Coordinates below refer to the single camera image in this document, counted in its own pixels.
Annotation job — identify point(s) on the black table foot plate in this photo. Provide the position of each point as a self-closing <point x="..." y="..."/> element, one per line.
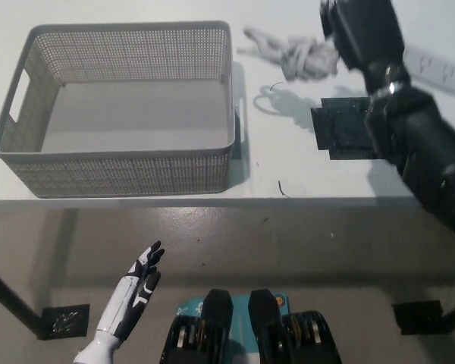
<point x="66" y="320"/>
<point x="417" y="316"/>

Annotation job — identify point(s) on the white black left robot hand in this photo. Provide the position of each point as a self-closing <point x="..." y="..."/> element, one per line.
<point x="132" y="295"/>

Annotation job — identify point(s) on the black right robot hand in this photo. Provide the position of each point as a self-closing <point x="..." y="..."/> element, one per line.
<point x="364" y="30"/>

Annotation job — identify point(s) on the black table leg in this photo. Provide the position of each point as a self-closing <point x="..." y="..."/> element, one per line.
<point x="9" y="299"/>

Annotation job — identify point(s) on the grey perforated plastic basket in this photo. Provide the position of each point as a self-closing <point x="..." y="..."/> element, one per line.
<point x="136" y="167"/>

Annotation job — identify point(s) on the black square mat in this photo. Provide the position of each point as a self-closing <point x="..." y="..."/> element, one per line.
<point x="341" y="129"/>

